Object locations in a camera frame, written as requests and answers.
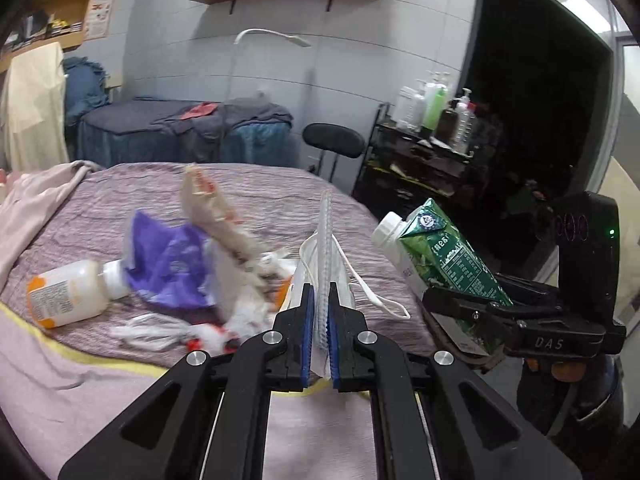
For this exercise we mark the massage bed blue cover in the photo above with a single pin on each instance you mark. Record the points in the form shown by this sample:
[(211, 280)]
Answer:
[(125, 145)]

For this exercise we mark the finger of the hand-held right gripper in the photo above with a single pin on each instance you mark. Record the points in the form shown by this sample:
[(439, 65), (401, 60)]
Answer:
[(535, 292), (465, 310)]

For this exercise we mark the wall poster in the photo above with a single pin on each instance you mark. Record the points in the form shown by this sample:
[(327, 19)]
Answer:
[(100, 15)]

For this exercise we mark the dark brown bottle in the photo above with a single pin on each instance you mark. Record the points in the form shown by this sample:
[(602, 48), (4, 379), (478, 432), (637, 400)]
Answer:
[(447, 122)]

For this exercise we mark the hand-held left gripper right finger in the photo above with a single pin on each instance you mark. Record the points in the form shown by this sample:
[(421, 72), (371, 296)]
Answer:
[(334, 360)]

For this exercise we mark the pile of blue towels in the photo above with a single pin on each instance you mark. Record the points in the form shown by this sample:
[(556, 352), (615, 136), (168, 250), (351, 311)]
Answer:
[(85, 90)]

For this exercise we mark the white bottle orange label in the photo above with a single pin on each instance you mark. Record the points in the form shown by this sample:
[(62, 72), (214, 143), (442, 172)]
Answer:
[(65, 295)]

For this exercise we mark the clear pump bottle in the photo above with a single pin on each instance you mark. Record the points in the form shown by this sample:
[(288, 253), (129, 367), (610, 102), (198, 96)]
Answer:
[(465, 125)]

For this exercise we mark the translucent white bottle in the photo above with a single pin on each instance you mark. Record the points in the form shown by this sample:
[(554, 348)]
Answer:
[(405, 107)]

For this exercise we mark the white printed plastic wrapper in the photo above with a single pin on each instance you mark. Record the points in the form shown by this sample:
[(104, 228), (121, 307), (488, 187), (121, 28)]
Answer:
[(275, 262)]

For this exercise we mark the wooden shelf unit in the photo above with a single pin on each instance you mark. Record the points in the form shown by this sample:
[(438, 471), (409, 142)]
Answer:
[(75, 37)]

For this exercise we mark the purple plastic bag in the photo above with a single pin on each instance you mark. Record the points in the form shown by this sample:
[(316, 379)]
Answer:
[(165, 265)]

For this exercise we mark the white floor lamp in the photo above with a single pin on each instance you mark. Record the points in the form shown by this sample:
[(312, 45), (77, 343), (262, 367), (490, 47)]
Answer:
[(270, 33)]

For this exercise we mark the person's dark clothing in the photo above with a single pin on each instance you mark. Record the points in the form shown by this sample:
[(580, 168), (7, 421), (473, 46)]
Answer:
[(575, 410)]

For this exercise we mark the plant with pink flowers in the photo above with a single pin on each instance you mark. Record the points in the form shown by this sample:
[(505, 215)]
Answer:
[(530, 200)]

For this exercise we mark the cream hanging cloth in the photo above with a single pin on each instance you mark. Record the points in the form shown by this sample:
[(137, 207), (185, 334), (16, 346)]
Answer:
[(35, 110)]

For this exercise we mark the white red crumpled wrapper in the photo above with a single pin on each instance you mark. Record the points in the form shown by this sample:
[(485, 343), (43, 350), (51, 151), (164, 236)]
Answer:
[(150, 332)]

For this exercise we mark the grey blanket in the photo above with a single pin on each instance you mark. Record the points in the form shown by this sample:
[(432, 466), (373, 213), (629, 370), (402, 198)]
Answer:
[(240, 115)]

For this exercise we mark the red cloth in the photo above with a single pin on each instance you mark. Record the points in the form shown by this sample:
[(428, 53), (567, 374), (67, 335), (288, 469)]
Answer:
[(200, 110)]

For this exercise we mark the green bottle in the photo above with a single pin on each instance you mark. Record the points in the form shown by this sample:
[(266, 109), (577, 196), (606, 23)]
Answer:
[(434, 105)]

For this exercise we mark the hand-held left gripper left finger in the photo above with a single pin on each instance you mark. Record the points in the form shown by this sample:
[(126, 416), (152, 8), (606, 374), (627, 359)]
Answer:
[(310, 335)]

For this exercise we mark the black stool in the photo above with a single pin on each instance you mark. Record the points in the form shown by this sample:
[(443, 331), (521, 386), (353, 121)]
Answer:
[(332, 140)]

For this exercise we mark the white pump bottle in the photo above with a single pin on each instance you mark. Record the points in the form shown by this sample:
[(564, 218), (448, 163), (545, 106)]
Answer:
[(420, 105)]

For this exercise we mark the black trolley rack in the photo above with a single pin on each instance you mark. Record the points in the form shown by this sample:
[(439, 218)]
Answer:
[(400, 170)]

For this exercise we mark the person's right hand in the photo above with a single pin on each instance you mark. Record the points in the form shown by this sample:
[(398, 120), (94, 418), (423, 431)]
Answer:
[(567, 371)]

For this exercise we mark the pink blanket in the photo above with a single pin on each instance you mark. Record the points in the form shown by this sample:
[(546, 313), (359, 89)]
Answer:
[(35, 205)]

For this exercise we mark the crumpled beige paper wrapper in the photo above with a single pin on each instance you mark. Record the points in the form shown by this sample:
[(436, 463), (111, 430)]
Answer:
[(205, 205)]

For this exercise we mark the green drink carton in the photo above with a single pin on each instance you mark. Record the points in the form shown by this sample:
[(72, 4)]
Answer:
[(450, 255)]

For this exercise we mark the white face mask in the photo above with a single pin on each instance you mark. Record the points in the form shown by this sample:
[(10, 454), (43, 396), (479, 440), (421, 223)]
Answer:
[(310, 265)]

